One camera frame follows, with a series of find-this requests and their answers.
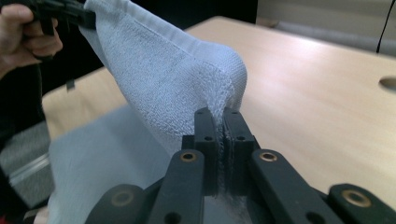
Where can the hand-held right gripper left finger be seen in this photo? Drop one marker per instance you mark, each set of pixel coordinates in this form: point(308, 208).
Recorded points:
point(205, 133)

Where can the light blue towel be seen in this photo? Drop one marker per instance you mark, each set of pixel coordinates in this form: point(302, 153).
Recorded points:
point(162, 77)

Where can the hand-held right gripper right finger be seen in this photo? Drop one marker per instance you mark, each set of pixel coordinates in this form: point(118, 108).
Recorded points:
point(238, 140)

